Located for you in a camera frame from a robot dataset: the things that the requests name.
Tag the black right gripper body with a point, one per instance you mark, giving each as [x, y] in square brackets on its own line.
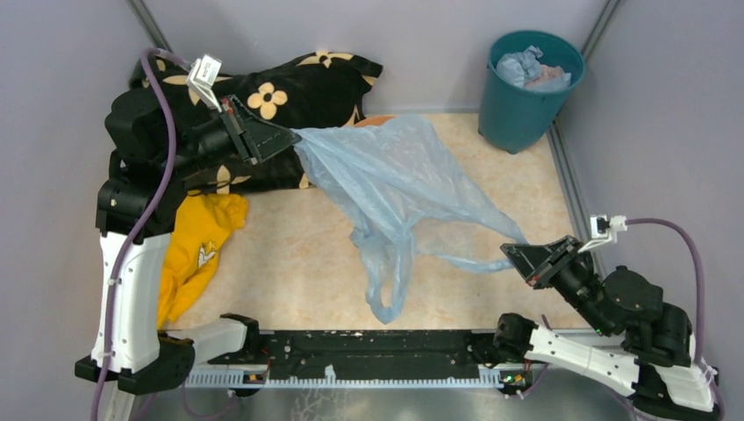
[570, 278]

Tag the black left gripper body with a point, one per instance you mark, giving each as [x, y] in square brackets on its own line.
[229, 114]

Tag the orange plastic bin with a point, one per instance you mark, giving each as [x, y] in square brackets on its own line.
[373, 121]

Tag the light blue trash bag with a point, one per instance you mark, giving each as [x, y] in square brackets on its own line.
[405, 195]

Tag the teal plastic bin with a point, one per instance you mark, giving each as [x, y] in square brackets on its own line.
[514, 119]

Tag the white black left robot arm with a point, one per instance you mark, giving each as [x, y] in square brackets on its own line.
[135, 231]

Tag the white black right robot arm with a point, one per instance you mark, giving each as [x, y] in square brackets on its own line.
[654, 369]

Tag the crumpled blue bag in bin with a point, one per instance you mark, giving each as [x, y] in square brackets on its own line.
[524, 70]

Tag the black floral pillow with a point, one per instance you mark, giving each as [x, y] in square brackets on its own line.
[290, 99]

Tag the yellow cloth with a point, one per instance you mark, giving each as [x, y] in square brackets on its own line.
[203, 224]

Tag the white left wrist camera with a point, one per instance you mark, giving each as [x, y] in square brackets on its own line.
[203, 73]

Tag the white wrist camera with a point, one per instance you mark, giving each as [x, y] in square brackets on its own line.
[604, 230]
[203, 73]

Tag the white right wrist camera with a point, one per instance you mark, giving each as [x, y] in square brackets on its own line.
[604, 230]

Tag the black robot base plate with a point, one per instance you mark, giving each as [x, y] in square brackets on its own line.
[373, 355]

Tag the aluminium frame rail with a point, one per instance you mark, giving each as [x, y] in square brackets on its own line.
[591, 138]

